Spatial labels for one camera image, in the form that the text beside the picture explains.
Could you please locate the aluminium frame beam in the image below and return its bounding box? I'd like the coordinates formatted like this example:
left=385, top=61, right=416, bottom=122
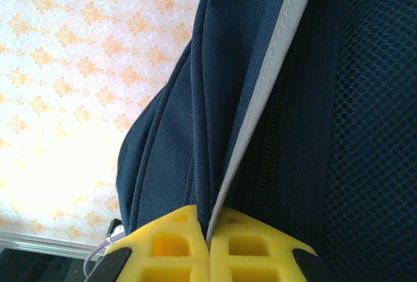
left=0, top=229, right=102, bottom=257

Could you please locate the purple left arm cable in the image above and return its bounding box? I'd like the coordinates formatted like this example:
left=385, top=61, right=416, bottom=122
left=83, top=229, right=126, bottom=278

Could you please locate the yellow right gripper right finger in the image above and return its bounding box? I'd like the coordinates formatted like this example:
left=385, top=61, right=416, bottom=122
left=210, top=208, right=339, bottom=282

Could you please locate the navy blue backpack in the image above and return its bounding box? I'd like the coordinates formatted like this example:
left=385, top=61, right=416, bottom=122
left=115, top=0, right=417, bottom=282

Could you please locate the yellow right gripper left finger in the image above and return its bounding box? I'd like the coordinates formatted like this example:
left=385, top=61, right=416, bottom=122
left=86, top=206, right=211, bottom=282

